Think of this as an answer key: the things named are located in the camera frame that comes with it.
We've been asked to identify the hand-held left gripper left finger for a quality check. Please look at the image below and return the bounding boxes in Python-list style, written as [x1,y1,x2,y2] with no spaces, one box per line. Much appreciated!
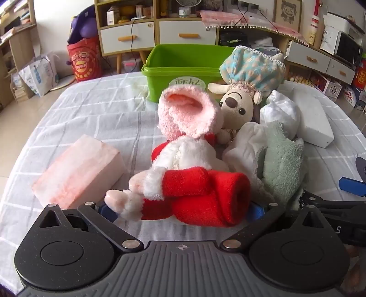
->
[38,201,144,252]

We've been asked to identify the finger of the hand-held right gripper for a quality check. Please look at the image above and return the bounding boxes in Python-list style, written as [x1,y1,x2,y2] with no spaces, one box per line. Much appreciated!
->
[299,190,366,215]
[339,176,366,197]

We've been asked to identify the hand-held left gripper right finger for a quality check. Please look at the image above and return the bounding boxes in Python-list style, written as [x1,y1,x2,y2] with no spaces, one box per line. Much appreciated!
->
[221,203,326,253]

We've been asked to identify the pink sponge block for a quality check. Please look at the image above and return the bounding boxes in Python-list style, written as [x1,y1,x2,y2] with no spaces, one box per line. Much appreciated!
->
[31,134,126,210]

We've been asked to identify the pale green towel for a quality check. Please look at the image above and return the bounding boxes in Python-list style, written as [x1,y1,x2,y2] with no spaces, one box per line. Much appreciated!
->
[261,121,305,204]

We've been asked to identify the red santa plush doll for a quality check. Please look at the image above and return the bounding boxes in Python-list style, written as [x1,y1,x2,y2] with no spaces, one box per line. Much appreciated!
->
[104,133,253,228]

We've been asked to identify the white cloth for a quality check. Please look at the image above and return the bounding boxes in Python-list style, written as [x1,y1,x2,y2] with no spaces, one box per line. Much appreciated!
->
[223,90,301,200]

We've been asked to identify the white foam block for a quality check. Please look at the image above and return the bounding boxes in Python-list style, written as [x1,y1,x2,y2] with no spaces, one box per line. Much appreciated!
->
[286,86,335,148]

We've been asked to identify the pink fuzzy plush cloth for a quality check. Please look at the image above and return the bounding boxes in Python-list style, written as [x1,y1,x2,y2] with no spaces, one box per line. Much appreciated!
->
[157,86,225,141]

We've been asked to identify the beige plush doll floral dress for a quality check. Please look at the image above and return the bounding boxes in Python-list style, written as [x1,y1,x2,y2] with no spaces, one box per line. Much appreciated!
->
[207,46,287,149]

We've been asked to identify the green plastic bin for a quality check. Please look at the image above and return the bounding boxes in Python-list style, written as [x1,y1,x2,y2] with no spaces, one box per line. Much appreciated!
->
[141,44,238,103]

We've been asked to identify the grey checked bedsheet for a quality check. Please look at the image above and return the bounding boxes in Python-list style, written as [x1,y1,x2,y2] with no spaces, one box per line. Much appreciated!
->
[0,71,366,257]

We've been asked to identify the printed cardboard box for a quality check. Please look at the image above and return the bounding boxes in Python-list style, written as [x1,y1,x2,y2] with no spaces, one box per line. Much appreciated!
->
[315,76,342,99]

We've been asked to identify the yellow egg tray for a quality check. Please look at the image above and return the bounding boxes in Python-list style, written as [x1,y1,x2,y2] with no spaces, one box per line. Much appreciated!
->
[289,74,312,86]

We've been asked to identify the low white drawer unit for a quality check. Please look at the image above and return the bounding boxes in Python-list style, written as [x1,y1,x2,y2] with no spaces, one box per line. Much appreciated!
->
[286,40,356,77]

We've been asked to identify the clear box pink lid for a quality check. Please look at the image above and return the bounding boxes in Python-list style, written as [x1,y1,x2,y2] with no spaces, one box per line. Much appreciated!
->
[121,58,140,75]

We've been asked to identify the red snack bucket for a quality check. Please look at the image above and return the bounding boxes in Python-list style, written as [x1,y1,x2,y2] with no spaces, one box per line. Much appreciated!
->
[67,37,103,83]

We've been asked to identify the white paper bag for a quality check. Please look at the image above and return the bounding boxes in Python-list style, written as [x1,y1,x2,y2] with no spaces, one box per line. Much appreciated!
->
[19,53,59,98]

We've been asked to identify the black bag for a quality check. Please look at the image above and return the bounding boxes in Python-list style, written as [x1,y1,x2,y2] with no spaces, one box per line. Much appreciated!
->
[220,30,252,48]

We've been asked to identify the framed cartoon picture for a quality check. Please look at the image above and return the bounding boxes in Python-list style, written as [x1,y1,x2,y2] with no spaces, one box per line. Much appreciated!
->
[274,0,303,32]

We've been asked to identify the wooden bookshelf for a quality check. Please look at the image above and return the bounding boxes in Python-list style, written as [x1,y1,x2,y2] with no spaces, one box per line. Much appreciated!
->
[0,0,39,110]

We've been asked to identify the purple plush toy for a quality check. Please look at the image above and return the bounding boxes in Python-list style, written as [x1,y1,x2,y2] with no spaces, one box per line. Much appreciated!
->
[67,4,99,45]

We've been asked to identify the plain white drawer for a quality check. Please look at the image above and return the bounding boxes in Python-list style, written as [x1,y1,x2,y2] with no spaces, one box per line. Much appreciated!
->
[159,21,215,46]

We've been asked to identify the small cardboard box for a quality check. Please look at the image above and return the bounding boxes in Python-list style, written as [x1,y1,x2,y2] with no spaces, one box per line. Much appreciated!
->
[107,6,121,25]

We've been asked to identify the pink tablecloth with pompoms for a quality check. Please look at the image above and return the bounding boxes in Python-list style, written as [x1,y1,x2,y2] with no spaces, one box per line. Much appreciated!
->
[199,10,311,46]

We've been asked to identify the wooden cabinet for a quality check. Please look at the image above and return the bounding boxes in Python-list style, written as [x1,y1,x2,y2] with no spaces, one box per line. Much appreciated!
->
[94,0,221,83]

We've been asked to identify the black cable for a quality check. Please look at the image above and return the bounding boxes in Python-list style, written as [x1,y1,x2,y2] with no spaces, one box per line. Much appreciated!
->
[130,19,138,52]

